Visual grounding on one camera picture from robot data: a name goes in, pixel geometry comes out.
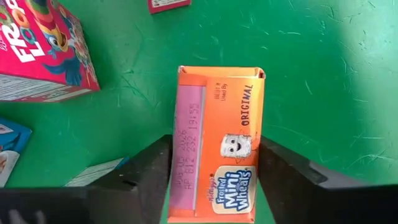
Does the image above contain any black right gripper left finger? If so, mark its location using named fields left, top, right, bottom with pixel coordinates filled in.
left=0, top=134, right=173, bottom=224

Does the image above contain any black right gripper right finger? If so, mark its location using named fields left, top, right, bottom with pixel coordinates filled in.
left=258, top=136, right=398, bottom=224

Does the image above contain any blue Rice Krispies cereal box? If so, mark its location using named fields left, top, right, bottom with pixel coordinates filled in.
left=0, top=117, right=33, bottom=188
left=63, top=156, right=131, bottom=187

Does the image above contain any orange Mini-Wheats cereal box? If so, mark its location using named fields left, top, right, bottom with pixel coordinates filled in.
left=167, top=65, right=267, bottom=224

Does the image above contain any red Froot Loops cereal box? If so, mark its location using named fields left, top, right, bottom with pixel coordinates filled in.
left=0, top=0, right=101, bottom=103
left=147, top=0, right=192, bottom=15

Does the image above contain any green table mat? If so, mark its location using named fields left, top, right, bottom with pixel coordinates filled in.
left=0, top=0, right=398, bottom=224

